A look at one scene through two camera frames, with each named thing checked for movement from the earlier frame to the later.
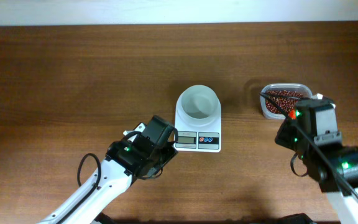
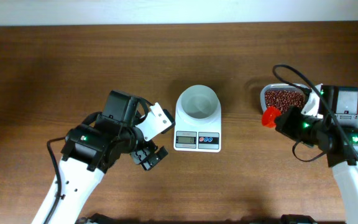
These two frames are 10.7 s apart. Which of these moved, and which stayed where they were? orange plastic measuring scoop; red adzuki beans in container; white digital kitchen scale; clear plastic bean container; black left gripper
Moved: black left gripper; orange plastic measuring scoop
Stayed: clear plastic bean container; white digital kitchen scale; red adzuki beans in container
